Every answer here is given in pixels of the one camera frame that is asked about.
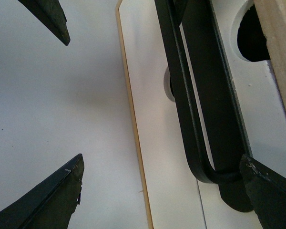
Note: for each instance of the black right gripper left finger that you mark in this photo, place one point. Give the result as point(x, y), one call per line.
point(51, 203)

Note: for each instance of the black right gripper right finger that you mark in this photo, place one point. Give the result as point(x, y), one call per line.
point(267, 192)

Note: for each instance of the wooden drawer cabinet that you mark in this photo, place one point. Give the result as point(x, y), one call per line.
point(261, 36)

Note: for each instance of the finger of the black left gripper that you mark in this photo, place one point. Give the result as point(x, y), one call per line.
point(51, 15)

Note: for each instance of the black drawer handle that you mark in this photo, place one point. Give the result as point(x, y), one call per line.
point(212, 128)

